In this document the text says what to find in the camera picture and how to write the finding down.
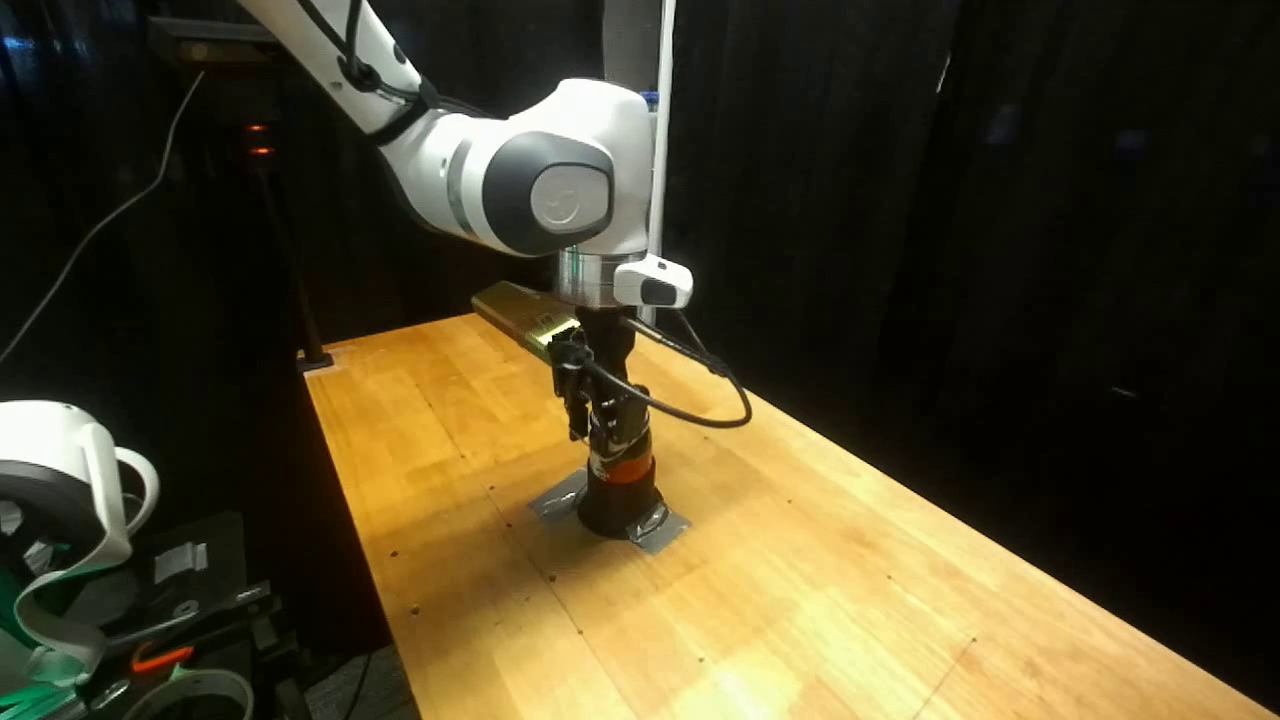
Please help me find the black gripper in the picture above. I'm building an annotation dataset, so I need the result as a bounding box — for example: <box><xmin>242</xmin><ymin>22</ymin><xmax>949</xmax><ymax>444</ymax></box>
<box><xmin>548</xmin><ymin>302</ymin><xmax>655</xmax><ymax>465</ymax></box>

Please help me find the small white wrist flange module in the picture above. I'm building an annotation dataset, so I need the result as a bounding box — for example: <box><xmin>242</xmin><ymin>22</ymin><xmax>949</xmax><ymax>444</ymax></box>
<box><xmin>610</xmin><ymin>257</ymin><xmax>700</xmax><ymax>317</ymax></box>

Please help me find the white vertical pole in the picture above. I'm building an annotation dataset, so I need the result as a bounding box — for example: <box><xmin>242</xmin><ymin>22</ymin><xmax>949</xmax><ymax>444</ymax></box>
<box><xmin>640</xmin><ymin>0</ymin><xmax>679</xmax><ymax>262</ymax></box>

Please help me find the black stand pole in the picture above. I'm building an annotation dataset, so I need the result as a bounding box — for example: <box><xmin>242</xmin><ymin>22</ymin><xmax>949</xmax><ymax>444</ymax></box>
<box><xmin>242</xmin><ymin>118</ymin><xmax>331</xmax><ymax>368</ymax></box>

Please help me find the black equipment case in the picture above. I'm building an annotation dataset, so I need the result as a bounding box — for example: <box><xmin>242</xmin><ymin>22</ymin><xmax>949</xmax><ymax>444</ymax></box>
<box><xmin>54</xmin><ymin>508</ymin><xmax>314</xmax><ymax>720</ymax></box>

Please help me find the white VR headset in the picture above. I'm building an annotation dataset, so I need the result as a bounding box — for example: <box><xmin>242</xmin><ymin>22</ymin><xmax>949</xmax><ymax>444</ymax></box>
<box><xmin>0</xmin><ymin>396</ymin><xmax>163</xmax><ymax>601</ymax></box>

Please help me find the small grey duct tape piece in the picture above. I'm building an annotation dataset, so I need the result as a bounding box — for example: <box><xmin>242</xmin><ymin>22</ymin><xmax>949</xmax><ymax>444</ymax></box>
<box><xmin>529</xmin><ymin>476</ymin><xmax>592</xmax><ymax>519</ymax></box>

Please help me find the black looped cable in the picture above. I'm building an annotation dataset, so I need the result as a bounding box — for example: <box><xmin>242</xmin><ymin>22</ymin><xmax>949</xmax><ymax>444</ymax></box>
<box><xmin>584</xmin><ymin>309</ymin><xmax>762</xmax><ymax>436</ymax></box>

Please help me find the olive wrist camera box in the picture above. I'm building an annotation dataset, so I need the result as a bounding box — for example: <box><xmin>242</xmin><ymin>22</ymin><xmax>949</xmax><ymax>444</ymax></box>
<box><xmin>470</xmin><ymin>275</ymin><xmax>590</xmax><ymax>360</ymax></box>

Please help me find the large grey duct tape piece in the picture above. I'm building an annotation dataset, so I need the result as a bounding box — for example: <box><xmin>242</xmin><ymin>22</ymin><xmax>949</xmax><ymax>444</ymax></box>
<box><xmin>622</xmin><ymin>505</ymin><xmax>692</xmax><ymax>557</ymax></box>

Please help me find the thin white hanging cable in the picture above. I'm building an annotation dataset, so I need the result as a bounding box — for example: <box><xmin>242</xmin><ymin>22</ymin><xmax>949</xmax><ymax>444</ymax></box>
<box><xmin>0</xmin><ymin>65</ymin><xmax>212</xmax><ymax>373</ymax></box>

